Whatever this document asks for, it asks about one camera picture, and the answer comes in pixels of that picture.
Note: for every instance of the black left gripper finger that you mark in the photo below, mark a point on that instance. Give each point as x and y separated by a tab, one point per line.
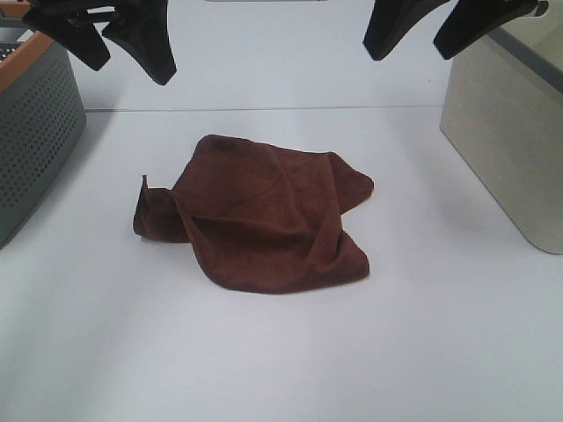
82	40
140	28

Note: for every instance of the beige basket grey rim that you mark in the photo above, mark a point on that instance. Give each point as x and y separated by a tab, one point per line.
503	114

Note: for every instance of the grey perforated basket orange rim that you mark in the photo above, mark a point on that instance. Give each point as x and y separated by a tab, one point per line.
42	121

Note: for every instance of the brown towel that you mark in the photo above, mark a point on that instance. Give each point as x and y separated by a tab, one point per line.
260	218

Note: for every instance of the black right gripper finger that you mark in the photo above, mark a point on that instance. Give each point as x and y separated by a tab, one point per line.
391	20
472	19

